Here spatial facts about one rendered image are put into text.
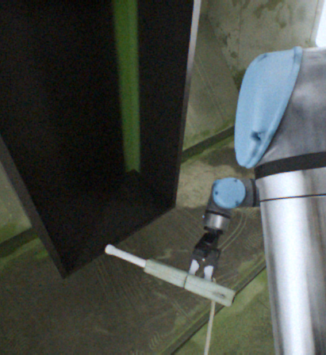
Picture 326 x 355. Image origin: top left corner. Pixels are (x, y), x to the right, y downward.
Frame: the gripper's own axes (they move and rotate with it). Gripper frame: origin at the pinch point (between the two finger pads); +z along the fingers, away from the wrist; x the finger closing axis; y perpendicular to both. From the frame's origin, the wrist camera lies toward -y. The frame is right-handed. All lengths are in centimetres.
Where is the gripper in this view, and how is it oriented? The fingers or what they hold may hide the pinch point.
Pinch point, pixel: (197, 286)
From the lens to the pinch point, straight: 96.6
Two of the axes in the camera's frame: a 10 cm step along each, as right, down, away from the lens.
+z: -2.9, 9.5, -1.5
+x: -8.8, -2.0, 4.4
